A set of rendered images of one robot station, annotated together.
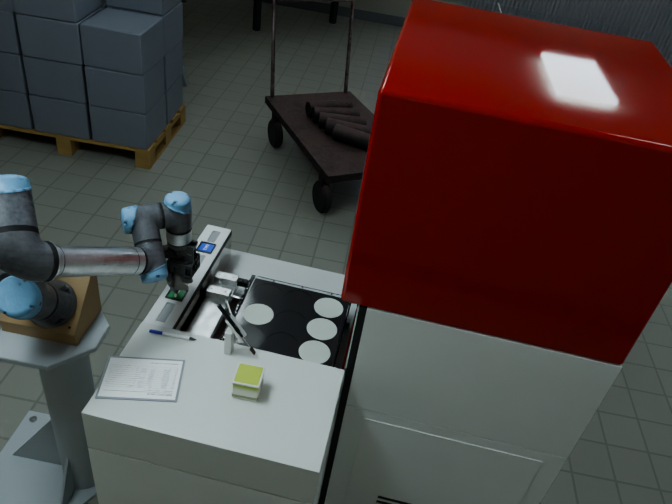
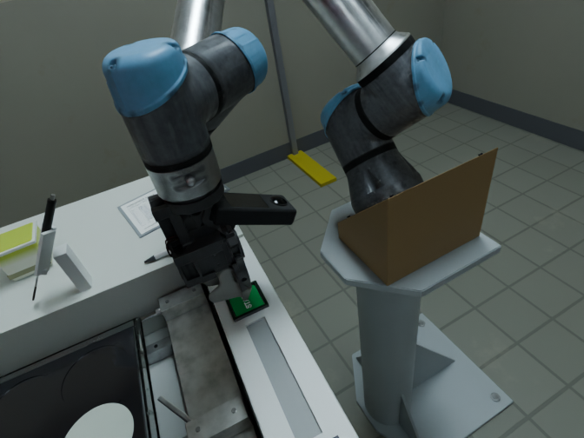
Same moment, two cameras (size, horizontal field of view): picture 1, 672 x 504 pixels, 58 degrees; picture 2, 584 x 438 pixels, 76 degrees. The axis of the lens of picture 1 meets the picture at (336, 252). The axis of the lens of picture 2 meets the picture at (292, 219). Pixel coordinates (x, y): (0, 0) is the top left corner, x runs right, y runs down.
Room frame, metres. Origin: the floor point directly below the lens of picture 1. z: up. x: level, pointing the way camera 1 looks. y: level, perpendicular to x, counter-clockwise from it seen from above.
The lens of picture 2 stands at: (1.82, 0.42, 1.41)
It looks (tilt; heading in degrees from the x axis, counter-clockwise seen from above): 39 degrees down; 157
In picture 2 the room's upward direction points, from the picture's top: 11 degrees counter-clockwise
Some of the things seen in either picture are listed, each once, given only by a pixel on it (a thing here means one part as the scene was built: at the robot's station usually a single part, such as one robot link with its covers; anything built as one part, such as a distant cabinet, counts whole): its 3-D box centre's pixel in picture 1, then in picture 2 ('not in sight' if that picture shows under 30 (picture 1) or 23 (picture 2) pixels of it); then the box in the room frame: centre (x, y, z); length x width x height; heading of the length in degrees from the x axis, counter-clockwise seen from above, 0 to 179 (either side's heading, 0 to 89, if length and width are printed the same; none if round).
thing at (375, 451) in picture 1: (429, 411); not in sight; (1.60, -0.47, 0.41); 0.82 x 0.70 x 0.82; 175
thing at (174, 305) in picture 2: not in sight; (182, 300); (1.30, 0.39, 0.89); 0.08 x 0.03 x 0.03; 85
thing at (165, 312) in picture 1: (191, 286); (287, 394); (1.56, 0.47, 0.89); 0.55 x 0.09 x 0.14; 175
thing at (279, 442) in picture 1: (221, 406); (89, 269); (1.08, 0.25, 0.89); 0.62 x 0.35 x 0.14; 85
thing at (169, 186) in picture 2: (179, 234); (186, 173); (1.43, 0.47, 1.20); 0.08 x 0.08 x 0.05
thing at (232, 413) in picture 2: (218, 293); (218, 424); (1.54, 0.37, 0.89); 0.08 x 0.03 x 0.03; 85
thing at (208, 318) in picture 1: (210, 314); (210, 385); (1.46, 0.38, 0.87); 0.36 x 0.08 x 0.03; 175
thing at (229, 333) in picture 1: (235, 336); (55, 262); (1.22, 0.24, 1.03); 0.06 x 0.04 x 0.13; 85
